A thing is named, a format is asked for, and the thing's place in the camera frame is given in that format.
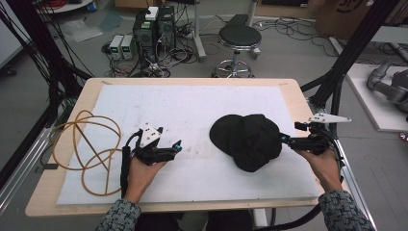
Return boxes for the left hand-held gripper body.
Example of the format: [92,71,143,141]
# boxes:
[132,122,177,167]

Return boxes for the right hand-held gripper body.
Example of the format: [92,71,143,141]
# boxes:
[293,113,352,156]

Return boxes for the black cap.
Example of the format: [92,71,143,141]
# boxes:
[209,113,284,173]

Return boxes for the person's right hand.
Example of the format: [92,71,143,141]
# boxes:
[295,148,344,193]

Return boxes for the person's left hand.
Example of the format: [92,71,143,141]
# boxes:
[124,157,168,204]

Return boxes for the white foam mat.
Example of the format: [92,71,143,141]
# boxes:
[55,84,322,207]

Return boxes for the white platform board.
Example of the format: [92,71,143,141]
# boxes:
[345,63,408,133]

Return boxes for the person's legs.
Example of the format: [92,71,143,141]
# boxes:
[134,209,255,231]

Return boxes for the grey power supply unit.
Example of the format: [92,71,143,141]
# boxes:
[120,34,136,61]
[109,34,125,61]

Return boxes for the black computer tower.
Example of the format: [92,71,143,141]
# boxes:
[156,5,177,50]
[132,9,159,64]

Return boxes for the white desk leg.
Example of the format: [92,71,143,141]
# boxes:
[191,0,208,63]

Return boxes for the black round stool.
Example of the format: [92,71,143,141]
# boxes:
[211,23,263,79]

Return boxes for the clear plastic sheet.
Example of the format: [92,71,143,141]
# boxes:
[59,18,104,43]

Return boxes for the brown cardboard box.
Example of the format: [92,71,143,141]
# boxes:
[315,0,408,40]

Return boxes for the white round table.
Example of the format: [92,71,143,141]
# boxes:
[36,0,94,14]

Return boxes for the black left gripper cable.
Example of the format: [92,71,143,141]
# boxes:
[119,129,142,199]

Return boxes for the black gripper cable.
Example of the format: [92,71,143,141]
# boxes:
[254,128,347,231]
[119,129,142,199]

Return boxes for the tangle of floor cables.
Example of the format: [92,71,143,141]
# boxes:
[101,13,206,79]

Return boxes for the tan rubber hose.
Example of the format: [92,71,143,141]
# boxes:
[50,109,123,197]

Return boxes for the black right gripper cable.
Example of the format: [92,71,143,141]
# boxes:
[254,128,347,231]

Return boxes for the black metal frame stand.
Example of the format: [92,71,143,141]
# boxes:
[300,0,402,138]
[0,0,94,133]

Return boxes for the aluminium rail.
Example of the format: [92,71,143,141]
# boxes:
[0,104,75,215]

